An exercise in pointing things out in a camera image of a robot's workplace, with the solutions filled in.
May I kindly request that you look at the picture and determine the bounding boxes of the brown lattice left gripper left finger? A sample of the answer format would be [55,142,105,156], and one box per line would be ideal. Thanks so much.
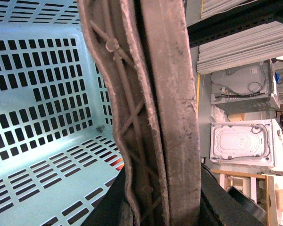
[77,0,169,226]

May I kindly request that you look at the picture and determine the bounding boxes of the brown flat left gripper right finger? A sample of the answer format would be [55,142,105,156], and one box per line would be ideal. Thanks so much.
[141,0,201,226]

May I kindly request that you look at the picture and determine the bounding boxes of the light blue plastic basket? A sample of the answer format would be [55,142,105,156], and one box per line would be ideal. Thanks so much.
[0,0,123,226]

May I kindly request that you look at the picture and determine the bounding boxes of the black perforated metal beam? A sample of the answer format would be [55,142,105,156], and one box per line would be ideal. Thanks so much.
[188,12,283,48]

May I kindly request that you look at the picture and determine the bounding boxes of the upper white appliance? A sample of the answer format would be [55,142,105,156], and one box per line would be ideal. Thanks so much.
[211,59,280,114]

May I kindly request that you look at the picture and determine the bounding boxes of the white appliance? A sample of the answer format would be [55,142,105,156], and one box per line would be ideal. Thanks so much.
[209,119,283,172]
[211,59,280,114]

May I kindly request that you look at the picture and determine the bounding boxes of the stack of white panels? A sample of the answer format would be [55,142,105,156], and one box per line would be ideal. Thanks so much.
[197,22,283,74]

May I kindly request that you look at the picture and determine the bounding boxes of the lower white appliance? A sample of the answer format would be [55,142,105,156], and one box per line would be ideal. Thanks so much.
[209,119,283,172]

